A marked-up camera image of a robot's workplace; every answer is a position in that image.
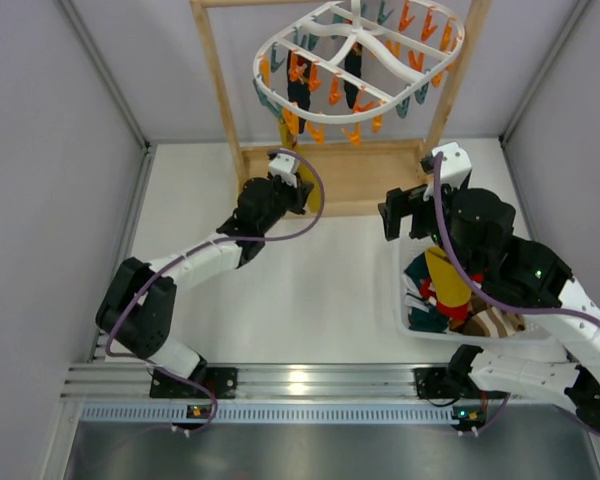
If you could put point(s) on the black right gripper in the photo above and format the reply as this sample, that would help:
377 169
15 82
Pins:
397 211

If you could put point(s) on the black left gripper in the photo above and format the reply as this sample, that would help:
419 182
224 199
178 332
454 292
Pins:
300 191

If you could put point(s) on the mustard yellow bear sock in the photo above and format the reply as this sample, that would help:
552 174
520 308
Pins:
451 291

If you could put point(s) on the red sock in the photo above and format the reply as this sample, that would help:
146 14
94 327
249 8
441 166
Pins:
459 314

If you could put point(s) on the teal green sock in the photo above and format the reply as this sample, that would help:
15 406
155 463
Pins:
415 276

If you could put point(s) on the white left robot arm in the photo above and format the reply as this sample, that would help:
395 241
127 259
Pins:
137 308

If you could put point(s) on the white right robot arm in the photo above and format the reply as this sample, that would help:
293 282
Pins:
533 282

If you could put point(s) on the wooden hanger stand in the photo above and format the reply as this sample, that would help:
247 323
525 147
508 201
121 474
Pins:
356 178

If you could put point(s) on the white round clip hanger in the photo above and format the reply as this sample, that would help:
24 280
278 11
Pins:
409 48

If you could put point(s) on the navy sock on right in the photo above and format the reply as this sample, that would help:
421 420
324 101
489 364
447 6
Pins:
298 90

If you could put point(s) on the navy sock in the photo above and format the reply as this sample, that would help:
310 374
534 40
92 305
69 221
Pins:
298 90
353 66

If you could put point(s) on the teal sock in basket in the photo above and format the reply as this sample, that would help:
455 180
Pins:
431 321

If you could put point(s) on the brown striped sock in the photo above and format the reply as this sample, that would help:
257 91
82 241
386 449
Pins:
485 320

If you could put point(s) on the navy sock in middle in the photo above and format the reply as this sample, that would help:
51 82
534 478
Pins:
353 66

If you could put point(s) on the white plastic basket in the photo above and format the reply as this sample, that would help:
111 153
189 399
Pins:
404 251

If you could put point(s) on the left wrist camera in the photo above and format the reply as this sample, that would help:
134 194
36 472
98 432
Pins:
283 164

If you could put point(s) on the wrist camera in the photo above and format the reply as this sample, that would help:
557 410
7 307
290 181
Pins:
456 166
283 164

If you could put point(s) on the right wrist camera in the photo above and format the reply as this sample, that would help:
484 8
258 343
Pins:
456 166

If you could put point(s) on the aluminium mounting rail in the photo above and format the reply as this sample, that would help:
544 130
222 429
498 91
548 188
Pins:
131 381

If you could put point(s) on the slotted cable duct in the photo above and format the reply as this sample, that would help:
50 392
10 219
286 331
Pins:
286 413

